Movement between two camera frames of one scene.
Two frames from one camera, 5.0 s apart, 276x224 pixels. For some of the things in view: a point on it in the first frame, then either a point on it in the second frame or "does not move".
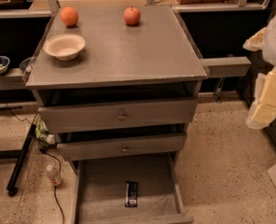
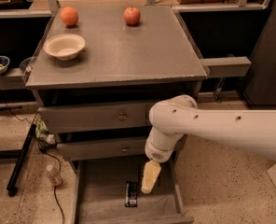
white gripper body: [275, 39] to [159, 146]
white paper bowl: [66, 47] does not move
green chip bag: [43, 133] does not move
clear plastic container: [25, 67] does not move
